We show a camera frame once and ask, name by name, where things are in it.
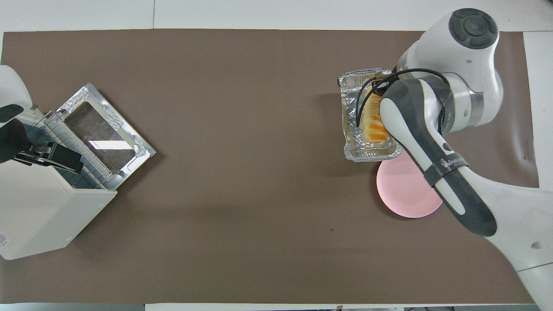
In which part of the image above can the brown table mat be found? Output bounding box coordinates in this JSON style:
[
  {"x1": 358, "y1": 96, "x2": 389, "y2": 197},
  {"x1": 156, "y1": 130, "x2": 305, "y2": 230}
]
[{"x1": 0, "y1": 29, "x2": 540, "y2": 305}]

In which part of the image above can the white toaster oven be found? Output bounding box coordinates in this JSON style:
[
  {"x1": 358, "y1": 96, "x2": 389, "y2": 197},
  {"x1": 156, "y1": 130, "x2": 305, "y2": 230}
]
[{"x1": 0, "y1": 108, "x2": 118, "y2": 261}]

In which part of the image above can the aluminium foil tray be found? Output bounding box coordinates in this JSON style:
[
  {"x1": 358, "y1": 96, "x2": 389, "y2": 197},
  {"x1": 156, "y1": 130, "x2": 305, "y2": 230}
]
[{"x1": 337, "y1": 68, "x2": 403, "y2": 162}]

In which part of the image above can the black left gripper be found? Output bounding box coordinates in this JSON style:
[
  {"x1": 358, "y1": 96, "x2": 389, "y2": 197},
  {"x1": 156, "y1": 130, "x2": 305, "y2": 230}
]
[{"x1": 0, "y1": 119, "x2": 83, "y2": 174}]

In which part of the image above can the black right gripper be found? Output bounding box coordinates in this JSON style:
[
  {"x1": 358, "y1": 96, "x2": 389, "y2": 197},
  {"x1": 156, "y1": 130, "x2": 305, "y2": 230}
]
[{"x1": 373, "y1": 71, "x2": 396, "y2": 95}]

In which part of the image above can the glass oven door silver frame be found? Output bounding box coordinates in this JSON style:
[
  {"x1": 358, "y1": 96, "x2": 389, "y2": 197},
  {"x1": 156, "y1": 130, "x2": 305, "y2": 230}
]
[{"x1": 55, "y1": 83, "x2": 156, "y2": 190}]

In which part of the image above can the pink round plate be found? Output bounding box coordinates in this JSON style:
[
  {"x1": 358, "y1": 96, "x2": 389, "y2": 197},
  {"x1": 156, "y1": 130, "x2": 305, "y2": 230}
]
[{"x1": 376, "y1": 151, "x2": 443, "y2": 219}]

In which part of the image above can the sliced golden bread loaf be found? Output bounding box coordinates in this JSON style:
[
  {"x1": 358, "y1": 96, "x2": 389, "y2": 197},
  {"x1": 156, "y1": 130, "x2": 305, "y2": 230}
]
[{"x1": 362, "y1": 89, "x2": 389, "y2": 145}]

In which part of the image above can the metal oven wire rack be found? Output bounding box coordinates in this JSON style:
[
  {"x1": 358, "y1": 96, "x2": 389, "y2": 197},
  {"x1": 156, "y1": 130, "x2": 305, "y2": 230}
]
[{"x1": 43, "y1": 110, "x2": 117, "y2": 190}]

